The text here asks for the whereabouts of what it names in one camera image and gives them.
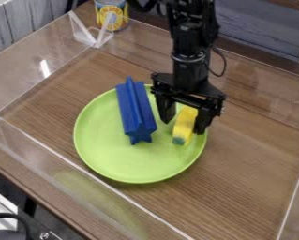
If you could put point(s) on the yellow blue tin can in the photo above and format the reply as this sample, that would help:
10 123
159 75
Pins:
114 11

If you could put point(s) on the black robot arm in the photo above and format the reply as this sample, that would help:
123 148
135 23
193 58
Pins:
194 30

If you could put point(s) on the clear acrylic enclosure wall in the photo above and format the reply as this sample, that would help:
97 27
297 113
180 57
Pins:
240 192

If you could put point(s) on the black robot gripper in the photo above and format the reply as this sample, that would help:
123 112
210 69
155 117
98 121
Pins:
204 97

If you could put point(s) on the yellow toy banana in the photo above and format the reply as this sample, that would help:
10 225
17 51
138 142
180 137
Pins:
184 126

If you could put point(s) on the black device with knob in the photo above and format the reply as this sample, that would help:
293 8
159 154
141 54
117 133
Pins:
30 231

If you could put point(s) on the blue star-shaped block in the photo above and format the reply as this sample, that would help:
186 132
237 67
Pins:
135 111

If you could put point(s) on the green round plate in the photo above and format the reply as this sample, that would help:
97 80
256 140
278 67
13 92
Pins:
141 163

